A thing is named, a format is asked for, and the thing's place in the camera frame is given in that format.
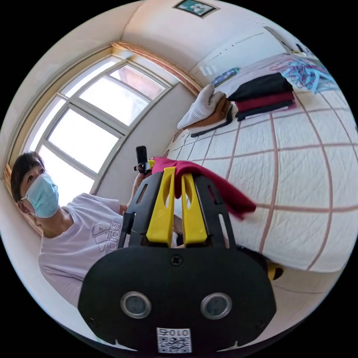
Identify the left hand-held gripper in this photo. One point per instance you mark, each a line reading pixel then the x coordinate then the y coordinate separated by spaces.
pixel 143 168

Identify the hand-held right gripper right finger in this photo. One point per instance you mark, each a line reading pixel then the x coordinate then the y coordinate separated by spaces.
pixel 193 218

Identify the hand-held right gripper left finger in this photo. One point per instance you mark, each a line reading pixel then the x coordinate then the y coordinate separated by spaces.
pixel 160 212

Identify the red short sleeve shirt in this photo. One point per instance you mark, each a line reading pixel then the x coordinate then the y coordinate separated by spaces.
pixel 223 193

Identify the person's left forearm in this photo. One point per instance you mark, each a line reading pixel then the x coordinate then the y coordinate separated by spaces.
pixel 132 195

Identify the person's left hand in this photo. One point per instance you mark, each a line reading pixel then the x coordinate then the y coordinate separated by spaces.
pixel 139 178

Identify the pile of white and brown clothes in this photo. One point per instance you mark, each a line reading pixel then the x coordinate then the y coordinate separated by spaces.
pixel 201 112

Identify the window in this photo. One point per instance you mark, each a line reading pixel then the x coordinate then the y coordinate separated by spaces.
pixel 92 120

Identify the person's body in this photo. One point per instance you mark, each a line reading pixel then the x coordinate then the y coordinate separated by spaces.
pixel 72 237

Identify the bed with pink checked quilt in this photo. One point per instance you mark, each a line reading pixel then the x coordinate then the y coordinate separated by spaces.
pixel 302 181

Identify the pile of dark clothes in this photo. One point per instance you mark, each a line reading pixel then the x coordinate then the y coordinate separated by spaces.
pixel 263 92

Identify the heap of blue clothes hangers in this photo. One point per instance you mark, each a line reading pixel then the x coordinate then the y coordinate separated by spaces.
pixel 307 74

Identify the framed wall picture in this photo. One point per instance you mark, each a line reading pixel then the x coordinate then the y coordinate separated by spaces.
pixel 195 7

